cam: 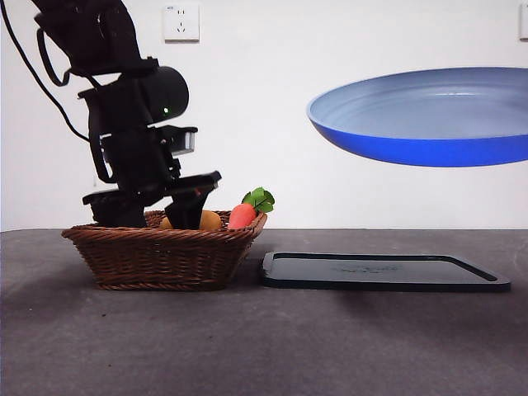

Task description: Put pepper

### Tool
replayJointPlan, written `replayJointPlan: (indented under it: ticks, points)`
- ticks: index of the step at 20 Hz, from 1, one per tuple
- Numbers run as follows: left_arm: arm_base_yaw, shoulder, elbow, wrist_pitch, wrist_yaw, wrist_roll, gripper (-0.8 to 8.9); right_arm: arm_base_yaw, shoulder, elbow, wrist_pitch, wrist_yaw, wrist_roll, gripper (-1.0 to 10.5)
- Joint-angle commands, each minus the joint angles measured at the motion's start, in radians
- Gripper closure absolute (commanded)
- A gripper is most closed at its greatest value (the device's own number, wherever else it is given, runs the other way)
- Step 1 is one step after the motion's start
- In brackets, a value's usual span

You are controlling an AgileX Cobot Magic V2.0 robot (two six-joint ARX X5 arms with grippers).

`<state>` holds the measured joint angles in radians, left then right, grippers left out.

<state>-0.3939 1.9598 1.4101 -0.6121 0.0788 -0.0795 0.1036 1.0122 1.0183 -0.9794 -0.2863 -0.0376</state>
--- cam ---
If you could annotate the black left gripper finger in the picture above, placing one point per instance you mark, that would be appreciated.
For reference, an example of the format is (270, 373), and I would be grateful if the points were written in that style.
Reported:
(186, 212)
(117, 215)

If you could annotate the blue round plate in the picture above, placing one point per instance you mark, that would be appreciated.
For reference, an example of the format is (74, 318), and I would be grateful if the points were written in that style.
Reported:
(412, 119)

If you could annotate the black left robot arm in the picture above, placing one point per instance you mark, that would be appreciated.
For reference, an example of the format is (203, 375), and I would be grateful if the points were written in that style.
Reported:
(107, 41)

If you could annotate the yellow-brown potato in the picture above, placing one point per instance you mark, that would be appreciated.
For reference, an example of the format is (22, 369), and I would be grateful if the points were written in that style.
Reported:
(210, 221)

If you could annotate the brown wicker basket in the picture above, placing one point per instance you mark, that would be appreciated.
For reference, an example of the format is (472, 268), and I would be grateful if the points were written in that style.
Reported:
(165, 260)

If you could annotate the orange carrot with green leaves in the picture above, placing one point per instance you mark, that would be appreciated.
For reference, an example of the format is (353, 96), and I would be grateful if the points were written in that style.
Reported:
(242, 215)

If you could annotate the dark rectangular tray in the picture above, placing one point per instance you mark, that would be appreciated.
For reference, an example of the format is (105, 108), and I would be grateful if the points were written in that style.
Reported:
(371, 274)

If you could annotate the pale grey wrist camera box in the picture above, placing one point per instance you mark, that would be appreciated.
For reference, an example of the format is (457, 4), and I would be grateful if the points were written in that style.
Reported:
(185, 140)

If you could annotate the white wall power socket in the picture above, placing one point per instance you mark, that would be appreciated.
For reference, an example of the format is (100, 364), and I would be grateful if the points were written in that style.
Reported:
(182, 22)

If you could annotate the white wall switch plate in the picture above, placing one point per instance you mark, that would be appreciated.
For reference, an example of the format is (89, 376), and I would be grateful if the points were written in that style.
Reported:
(524, 22)

